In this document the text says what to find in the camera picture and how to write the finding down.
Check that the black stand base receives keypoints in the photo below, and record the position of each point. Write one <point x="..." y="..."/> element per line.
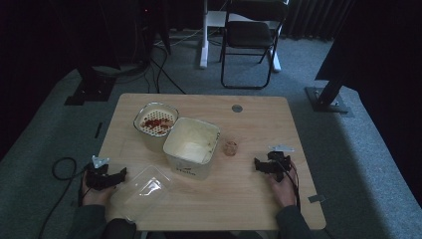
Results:
<point x="326" y="98"/>
<point x="90" y="89"/>

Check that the dark curtain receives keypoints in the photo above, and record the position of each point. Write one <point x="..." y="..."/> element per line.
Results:
<point x="318" y="16"/>

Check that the person's right hand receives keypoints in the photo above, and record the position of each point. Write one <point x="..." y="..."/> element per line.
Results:
<point x="284" y="191"/>

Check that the grey round table grommet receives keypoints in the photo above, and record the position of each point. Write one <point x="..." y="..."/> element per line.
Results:
<point x="237" y="108"/>

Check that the white strainer bowl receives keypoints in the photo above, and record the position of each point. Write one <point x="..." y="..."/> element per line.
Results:
<point x="156" y="120"/>

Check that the clear plastic lid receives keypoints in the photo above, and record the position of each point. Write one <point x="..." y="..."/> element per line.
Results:
<point x="146" y="190"/>

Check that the black folding chair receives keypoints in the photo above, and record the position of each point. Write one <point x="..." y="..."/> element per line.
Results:
<point x="252" y="36"/>

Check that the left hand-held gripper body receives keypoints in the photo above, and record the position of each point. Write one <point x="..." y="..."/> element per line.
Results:
<point x="99" y="177"/>

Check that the white desk leg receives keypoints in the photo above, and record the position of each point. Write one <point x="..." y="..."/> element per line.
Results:
<point x="204" y="36"/>

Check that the black floor tape strip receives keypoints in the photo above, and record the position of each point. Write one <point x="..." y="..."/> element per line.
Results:
<point x="98" y="130"/>

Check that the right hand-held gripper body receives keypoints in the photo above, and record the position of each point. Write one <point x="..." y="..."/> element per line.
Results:
<point x="278" y="162"/>

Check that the person's left hand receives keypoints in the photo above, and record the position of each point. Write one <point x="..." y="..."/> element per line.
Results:
<point x="94" y="196"/>

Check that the white square container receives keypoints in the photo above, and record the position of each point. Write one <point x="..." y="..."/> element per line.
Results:
<point x="192" y="147"/>

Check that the grey tape piece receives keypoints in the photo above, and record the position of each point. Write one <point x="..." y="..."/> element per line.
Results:
<point x="316" y="198"/>

